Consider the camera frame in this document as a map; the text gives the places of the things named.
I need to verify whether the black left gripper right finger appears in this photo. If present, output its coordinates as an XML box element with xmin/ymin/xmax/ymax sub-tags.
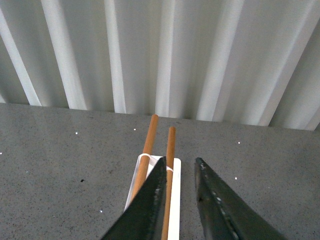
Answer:
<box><xmin>194</xmin><ymin>157</ymin><xmax>285</xmax><ymax>240</ymax></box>

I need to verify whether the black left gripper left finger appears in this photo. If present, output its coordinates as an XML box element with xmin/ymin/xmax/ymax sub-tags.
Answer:
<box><xmin>102</xmin><ymin>157</ymin><xmax>167</xmax><ymax>240</ymax></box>

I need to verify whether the white towel rack stand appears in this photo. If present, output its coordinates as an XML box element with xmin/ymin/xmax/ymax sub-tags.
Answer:
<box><xmin>124</xmin><ymin>114</ymin><xmax>182</xmax><ymax>240</ymax></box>

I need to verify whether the white pleated curtain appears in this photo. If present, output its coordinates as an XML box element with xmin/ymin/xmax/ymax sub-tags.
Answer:
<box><xmin>0</xmin><ymin>0</ymin><xmax>320</xmax><ymax>131</ymax></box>

